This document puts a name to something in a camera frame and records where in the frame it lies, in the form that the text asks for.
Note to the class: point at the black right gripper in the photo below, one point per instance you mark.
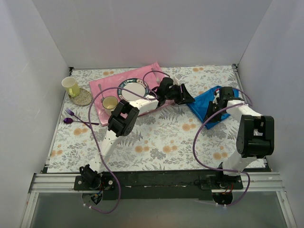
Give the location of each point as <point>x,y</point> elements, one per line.
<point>214,109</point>

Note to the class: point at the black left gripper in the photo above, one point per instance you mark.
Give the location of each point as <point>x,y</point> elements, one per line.
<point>180,92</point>

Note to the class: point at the blue cloth napkin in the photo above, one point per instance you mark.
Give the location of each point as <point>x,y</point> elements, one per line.
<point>200,106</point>

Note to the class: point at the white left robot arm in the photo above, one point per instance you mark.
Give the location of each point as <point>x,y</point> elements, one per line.
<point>122,120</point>

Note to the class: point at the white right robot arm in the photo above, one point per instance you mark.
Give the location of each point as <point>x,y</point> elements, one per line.
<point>255,137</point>

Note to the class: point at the silver fork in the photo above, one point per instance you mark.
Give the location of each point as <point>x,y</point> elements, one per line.
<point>156,76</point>

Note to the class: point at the white plate green rim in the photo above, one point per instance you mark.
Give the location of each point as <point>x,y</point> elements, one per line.
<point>132,89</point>

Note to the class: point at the pink satin placemat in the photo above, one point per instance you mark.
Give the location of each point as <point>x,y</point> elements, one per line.
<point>115,80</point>

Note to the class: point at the silver spoon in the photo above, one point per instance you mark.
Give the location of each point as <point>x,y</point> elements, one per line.
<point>102,96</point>

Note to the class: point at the round speckled coaster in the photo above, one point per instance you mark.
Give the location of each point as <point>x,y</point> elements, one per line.
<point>83,99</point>

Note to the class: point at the yellow mug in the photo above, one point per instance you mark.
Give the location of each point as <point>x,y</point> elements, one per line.
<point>71,86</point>

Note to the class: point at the purple plastic fork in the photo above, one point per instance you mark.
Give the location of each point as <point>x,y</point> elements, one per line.
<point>71,113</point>

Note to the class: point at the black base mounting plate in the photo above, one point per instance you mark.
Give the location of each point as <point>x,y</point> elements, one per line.
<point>184,184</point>

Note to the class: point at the purple plastic spoon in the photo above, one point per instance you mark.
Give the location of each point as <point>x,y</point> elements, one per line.
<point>70,120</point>

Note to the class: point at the aluminium front frame rail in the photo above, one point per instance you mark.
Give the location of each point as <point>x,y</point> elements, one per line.
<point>64,183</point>

